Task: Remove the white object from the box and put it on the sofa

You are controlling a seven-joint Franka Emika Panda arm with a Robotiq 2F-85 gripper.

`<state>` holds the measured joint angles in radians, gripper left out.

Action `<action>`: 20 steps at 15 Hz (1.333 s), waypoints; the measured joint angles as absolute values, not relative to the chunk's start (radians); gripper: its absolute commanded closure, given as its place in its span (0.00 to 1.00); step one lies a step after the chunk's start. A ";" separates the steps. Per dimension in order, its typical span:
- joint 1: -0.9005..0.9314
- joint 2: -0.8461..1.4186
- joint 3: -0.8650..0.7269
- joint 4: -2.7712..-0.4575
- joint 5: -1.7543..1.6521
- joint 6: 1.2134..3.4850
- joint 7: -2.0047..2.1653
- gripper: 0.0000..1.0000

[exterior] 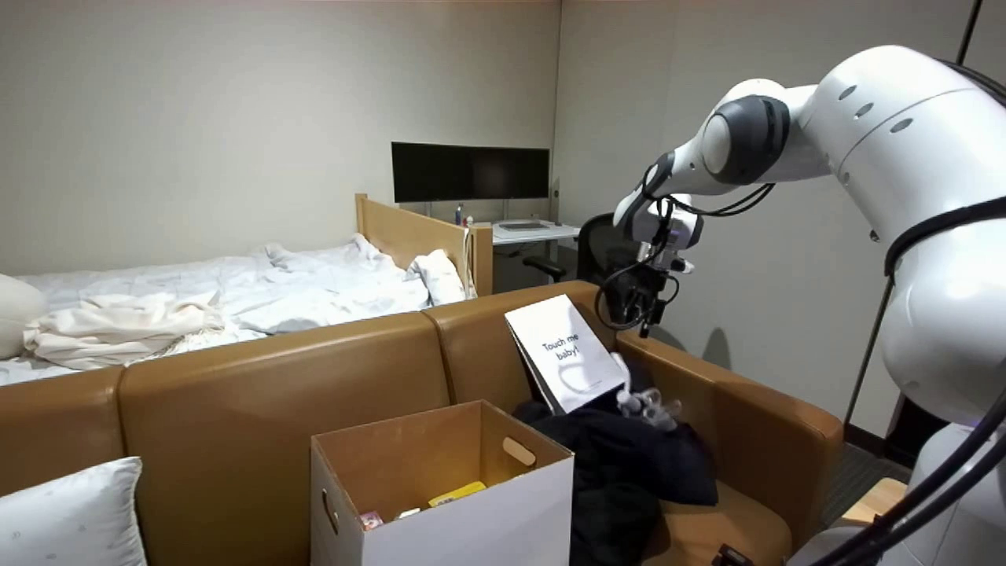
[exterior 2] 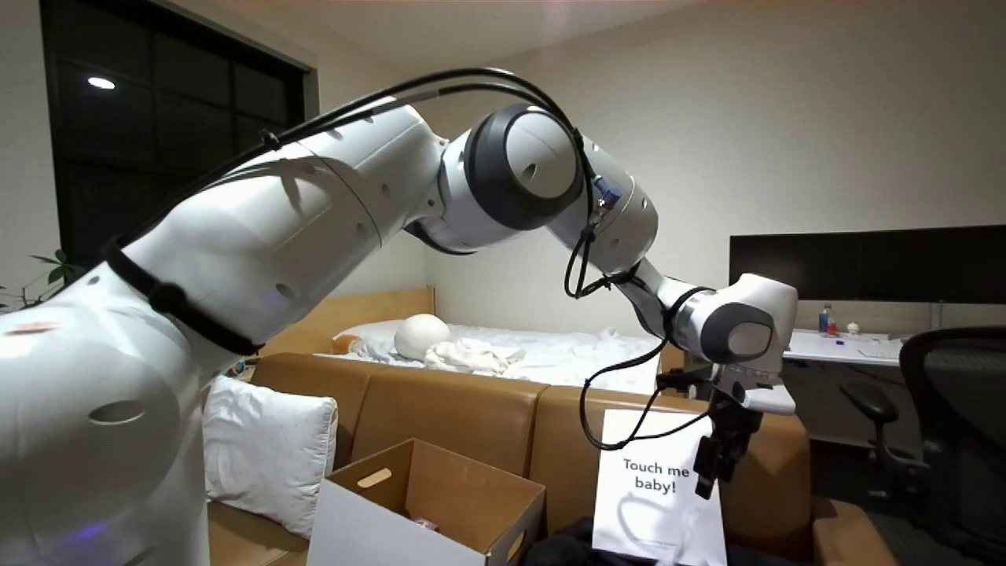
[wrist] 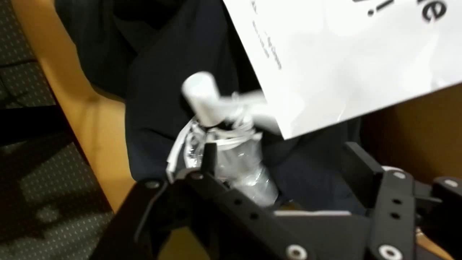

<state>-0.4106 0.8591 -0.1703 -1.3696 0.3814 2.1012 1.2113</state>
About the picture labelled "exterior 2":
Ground round white pillow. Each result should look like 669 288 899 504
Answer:
390 311 456 366

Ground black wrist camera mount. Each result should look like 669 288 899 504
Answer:
657 361 749 408

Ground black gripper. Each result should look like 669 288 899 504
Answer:
692 393 768 504

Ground crumpled white blanket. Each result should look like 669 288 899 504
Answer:
422 334 529 381

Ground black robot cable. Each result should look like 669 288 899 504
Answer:
208 67 725 453

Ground black monitor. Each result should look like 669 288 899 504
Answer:
725 222 1006 311

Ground white-sided cardboard box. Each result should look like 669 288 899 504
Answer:
304 433 551 566

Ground black garment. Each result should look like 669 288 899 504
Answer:
518 519 598 566

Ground white desk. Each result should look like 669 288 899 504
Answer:
783 325 912 371

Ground white sign with text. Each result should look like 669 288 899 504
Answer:
589 405 734 566

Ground black mesh office chair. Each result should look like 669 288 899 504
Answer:
836 325 1006 566

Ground brown cardboard box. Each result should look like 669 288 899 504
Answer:
205 349 899 566

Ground dark window with frame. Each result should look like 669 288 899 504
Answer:
39 0 321 276

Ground tan upholstered headboard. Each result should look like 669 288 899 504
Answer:
260 285 441 359

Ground green potted plant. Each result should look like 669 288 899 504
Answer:
0 246 97 311

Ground white square pillow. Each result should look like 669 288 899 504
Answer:
199 371 346 542

